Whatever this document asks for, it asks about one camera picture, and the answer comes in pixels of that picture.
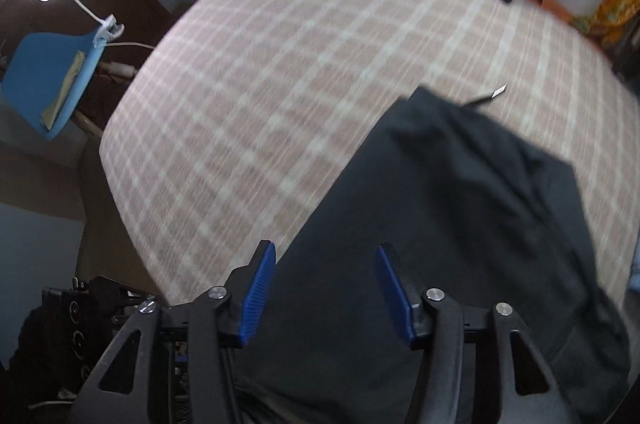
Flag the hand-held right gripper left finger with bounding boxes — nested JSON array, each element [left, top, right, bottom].
[[70, 240, 277, 424]]

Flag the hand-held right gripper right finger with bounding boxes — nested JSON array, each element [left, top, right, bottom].
[[375, 243, 583, 424]]

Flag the black pants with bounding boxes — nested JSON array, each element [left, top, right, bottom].
[[227, 85, 632, 424]]

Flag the person's left forearm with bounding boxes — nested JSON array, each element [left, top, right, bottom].
[[2, 304, 48, 405]]

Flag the checked bed sheet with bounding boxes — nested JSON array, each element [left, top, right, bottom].
[[99, 0, 640, 306]]

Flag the beige cloth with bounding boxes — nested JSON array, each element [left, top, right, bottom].
[[39, 50, 87, 128]]

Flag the blue chair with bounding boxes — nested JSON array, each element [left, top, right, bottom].
[[0, 29, 110, 143]]

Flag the white cable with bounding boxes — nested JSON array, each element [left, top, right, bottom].
[[102, 41, 157, 51]]

